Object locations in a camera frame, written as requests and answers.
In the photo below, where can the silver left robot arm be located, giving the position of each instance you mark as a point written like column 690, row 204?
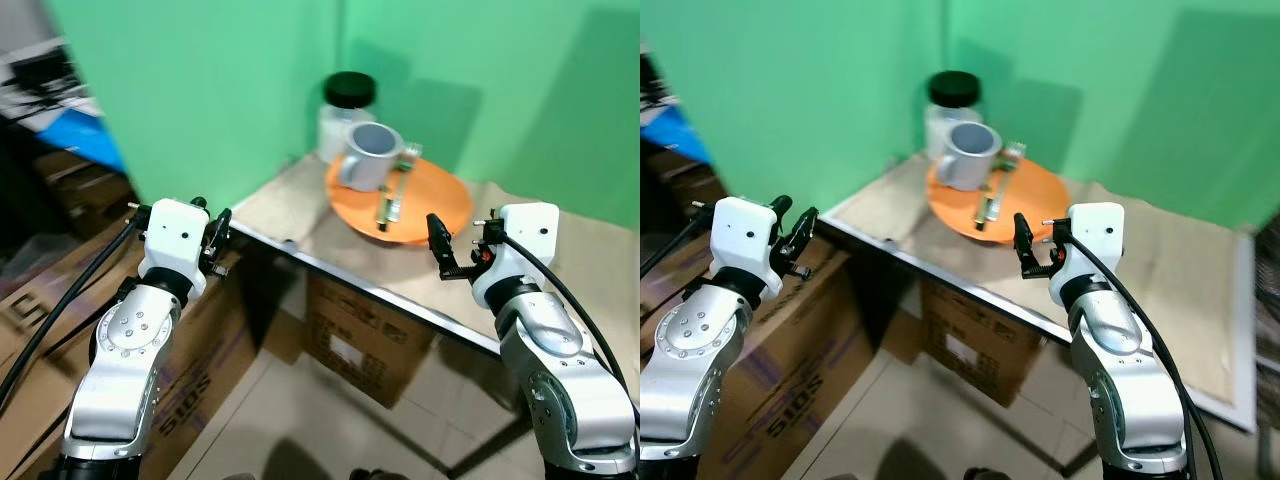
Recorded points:
column 125, row 360
column 690, row 360

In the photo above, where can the orange plate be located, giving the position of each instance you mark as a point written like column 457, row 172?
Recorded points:
column 1040, row 195
column 440, row 205

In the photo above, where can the white-rimmed table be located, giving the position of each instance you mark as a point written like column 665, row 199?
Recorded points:
column 1245, row 330
column 300, row 255

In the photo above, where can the grey mug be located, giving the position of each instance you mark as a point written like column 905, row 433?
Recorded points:
column 968, row 160
column 370, row 160

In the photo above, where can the small brown cardboard box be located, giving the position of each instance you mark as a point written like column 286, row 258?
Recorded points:
column 975, row 340
column 365, row 335

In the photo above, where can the green backdrop screen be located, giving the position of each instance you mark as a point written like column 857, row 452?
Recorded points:
column 1120, row 90
column 220, row 90

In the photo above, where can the blue sheet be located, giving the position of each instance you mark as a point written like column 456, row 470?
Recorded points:
column 85, row 135
column 675, row 130

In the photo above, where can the clear jar with black lid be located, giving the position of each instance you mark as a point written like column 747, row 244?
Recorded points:
column 950, row 98
column 345, row 100

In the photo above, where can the black electronic device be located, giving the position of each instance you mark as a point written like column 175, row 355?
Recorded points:
column 40, row 78
column 650, row 80

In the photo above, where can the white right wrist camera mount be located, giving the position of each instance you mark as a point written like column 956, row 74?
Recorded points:
column 520, row 250
column 1095, row 245

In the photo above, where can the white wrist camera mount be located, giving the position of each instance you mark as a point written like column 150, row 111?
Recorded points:
column 1095, row 245
column 175, row 238
column 745, row 238
column 520, row 250

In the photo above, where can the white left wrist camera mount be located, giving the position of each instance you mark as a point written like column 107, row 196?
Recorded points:
column 175, row 238
column 745, row 238

